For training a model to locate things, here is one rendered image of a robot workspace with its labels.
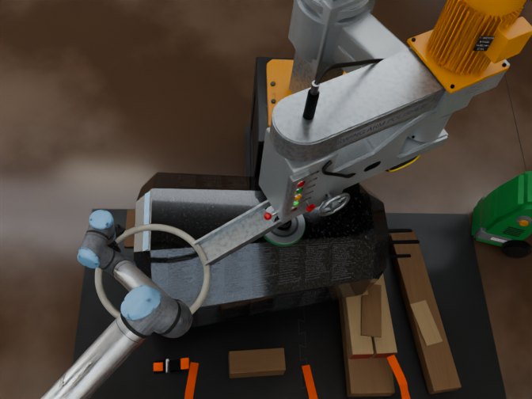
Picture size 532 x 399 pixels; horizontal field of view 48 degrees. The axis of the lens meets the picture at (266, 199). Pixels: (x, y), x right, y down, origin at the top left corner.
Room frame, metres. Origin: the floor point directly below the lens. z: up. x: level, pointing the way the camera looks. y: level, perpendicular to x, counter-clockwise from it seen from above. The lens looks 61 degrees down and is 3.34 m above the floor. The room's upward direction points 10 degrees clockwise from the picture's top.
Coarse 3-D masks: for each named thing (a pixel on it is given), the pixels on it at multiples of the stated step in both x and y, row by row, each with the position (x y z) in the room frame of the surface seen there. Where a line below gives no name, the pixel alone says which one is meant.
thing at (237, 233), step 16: (256, 208) 1.24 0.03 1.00; (224, 224) 1.16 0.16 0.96; (240, 224) 1.19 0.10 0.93; (256, 224) 1.19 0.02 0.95; (272, 224) 1.18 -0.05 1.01; (208, 240) 1.10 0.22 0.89; (224, 240) 1.11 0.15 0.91; (240, 240) 1.11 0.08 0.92; (208, 256) 1.03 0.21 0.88; (224, 256) 1.03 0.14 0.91
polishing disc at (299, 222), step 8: (272, 208) 1.35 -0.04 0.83; (272, 216) 1.31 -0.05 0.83; (296, 224) 1.28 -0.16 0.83; (304, 224) 1.29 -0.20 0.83; (272, 232) 1.22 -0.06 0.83; (280, 232) 1.23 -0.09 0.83; (288, 232) 1.24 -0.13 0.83; (296, 232) 1.24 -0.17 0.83; (272, 240) 1.18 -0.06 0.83; (280, 240) 1.19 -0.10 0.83; (288, 240) 1.20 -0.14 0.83; (296, 240) 1.21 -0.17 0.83
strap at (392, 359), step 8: (392, 360) 0.89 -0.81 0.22; (192, 368) 0.72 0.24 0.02; (304, 368) 0.82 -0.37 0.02; (392, 368) 0.85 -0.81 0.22; (400, 368) 0.86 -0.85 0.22; (192, 376) 0.68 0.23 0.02; (304, 376) 0.78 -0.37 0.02; (312, 376) 0.79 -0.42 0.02; (400, 376) 0.82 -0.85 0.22; (192, 384) 0.64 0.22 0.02; (312, 384) 0.74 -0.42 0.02; (400, 384) 0.78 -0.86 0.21; (192, 392) 0.60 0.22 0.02; (312, 392) 0.70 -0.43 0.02
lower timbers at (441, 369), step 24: (408, 264) 1.52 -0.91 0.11; (408, 288) 1.36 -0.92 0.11; (408, 312) 1.24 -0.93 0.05; (432, 312) 1.24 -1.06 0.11; (360, 360) 0.89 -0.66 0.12; (384, 360) 0.91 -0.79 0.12; (432, 360) 0.96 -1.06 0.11; (360, 384) 0.76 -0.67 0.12; (384, 384) 0.78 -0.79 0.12; (432, 384) 0.83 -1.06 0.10; (456, 384) 0.85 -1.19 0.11
